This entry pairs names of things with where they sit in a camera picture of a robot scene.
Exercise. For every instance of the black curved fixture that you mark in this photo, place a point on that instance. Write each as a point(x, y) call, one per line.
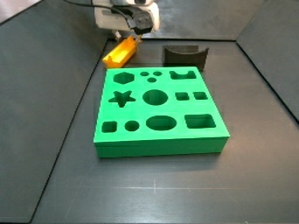
point(184, 56)

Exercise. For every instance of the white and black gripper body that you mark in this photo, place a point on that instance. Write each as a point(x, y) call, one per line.
point(128, 15)

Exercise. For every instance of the yellow star prism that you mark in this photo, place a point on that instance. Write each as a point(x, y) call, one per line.
point(122, 53)

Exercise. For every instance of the green foam shape board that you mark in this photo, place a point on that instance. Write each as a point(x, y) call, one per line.
point(156, 111)

